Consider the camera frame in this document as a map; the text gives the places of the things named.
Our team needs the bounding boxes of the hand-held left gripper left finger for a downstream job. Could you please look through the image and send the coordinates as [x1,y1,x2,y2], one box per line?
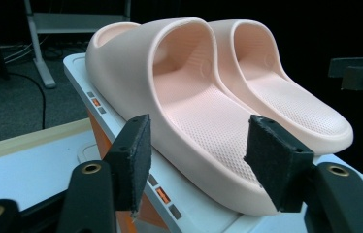
[102,114,153,218]

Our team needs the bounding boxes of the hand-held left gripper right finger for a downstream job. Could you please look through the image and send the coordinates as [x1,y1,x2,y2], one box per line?
[243,114,315,214]

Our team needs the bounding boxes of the pink foam slipper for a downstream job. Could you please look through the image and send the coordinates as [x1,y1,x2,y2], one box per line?
[207,18,354,155]
[85,17,287,216]

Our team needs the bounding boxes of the white two-tier shoe rack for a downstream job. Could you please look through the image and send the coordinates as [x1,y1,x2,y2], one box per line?
[62,52,363,233]

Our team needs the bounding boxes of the white table mat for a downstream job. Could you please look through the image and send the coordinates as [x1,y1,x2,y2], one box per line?
[0,128,97,212]

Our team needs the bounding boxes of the white metal stand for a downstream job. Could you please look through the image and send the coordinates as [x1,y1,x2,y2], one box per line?
[23,0,133,90]

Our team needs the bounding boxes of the black floor cable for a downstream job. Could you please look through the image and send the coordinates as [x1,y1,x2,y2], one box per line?
[6,71,48,131]

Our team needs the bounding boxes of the white floor cables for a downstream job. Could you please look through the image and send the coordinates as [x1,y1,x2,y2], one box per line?
[0,36,50,64]

